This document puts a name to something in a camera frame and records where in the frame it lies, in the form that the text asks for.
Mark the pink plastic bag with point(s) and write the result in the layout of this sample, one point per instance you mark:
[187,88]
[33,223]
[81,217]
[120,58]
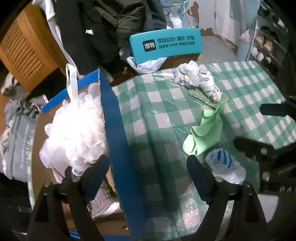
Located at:
[245,37]

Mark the olive green jacket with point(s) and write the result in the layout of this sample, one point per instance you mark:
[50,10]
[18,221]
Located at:
[129,16]

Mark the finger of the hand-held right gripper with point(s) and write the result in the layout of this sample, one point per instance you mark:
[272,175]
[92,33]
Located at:
[249,146]
[272,110]

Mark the white shirt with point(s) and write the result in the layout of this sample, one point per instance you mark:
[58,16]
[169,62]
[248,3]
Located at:
[52,23]

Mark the blue striped white plastic bag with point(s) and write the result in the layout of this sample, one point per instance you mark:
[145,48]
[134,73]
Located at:
[224,162]

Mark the white mesh bath sponge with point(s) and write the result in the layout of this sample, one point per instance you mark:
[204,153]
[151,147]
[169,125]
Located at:
[76,134]

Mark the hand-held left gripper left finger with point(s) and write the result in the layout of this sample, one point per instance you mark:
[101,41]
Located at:
[99,172]

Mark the blue cardboard box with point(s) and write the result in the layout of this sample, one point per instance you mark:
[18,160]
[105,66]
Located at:
[122,143]

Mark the white patterned cloth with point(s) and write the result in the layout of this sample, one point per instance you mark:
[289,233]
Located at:
[194,74]

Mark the grey clothes pile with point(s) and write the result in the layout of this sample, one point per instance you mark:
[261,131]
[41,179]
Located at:
[20,107]

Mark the black coat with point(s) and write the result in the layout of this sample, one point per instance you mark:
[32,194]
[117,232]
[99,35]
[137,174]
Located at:
[92,34]

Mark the teal box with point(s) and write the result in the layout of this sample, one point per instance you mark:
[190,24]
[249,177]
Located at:
[166,44]

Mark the light green cloth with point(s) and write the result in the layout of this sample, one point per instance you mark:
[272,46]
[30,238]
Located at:
[205,132]

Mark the green glitter strip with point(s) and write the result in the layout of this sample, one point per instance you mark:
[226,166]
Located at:
[219,102]

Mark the dark grey coat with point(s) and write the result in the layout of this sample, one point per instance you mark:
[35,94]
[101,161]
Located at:
[157,11]

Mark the grey storage bag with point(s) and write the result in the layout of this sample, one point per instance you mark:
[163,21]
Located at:
[20,148]

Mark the shoe rack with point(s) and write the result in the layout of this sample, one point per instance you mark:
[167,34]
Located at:
[268,44]

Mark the wooden chair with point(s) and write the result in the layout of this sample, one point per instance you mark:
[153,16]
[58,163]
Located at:
[27,51]

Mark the clear plastic bag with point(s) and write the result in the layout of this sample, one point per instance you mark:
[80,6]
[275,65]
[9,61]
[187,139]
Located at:
[180,14]

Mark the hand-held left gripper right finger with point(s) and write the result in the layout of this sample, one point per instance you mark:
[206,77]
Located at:
[198,178]

